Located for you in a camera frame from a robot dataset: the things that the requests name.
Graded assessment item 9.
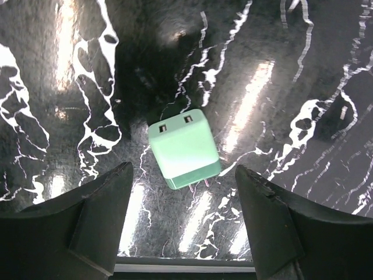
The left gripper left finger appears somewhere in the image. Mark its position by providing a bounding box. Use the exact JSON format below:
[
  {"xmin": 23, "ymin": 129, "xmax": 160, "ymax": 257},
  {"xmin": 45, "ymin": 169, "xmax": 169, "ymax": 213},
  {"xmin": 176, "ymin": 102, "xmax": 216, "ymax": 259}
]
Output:
[{"xmin": 1, "ymin": 162, "xmax": 133, "ymax": 279}]

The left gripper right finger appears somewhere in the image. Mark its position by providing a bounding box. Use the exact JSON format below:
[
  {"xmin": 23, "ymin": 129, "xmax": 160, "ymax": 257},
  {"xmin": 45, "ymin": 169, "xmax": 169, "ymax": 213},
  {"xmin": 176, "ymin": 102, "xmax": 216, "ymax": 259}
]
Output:
[{"xmin": 235, "ymin": 165, "xmax": 372, "ymax": 279}]

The green USB charger cube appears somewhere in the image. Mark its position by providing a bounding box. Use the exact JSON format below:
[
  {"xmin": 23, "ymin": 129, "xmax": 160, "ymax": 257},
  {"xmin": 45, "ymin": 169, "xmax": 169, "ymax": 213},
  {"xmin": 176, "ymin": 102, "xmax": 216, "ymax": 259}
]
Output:
[{"xmin": 148, "ymin": 108, "xmax": 221, "ymax": 190}]

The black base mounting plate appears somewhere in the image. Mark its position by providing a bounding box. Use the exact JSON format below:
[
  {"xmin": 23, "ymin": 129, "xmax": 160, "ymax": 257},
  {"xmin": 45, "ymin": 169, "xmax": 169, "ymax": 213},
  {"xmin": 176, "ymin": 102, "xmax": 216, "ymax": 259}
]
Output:
[{"xmin": 109, "ymin": 257, "xmax": 257, "ymax": 279}]

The black marbled table mat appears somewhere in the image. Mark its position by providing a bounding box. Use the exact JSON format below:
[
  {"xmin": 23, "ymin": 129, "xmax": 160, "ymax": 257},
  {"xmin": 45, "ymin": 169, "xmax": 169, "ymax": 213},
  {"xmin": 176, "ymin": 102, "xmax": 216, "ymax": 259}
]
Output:
[{"xmin": 1, "ymin": 1, "xmax": 372, "ymax": 260}]

